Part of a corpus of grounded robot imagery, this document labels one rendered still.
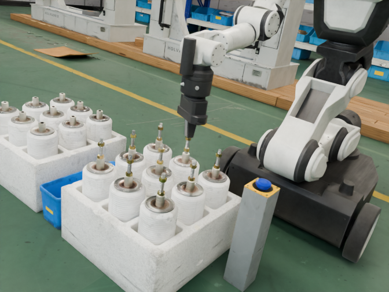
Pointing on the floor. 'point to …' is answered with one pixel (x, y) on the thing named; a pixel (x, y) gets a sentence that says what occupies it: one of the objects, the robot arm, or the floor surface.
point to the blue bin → (51, 203)
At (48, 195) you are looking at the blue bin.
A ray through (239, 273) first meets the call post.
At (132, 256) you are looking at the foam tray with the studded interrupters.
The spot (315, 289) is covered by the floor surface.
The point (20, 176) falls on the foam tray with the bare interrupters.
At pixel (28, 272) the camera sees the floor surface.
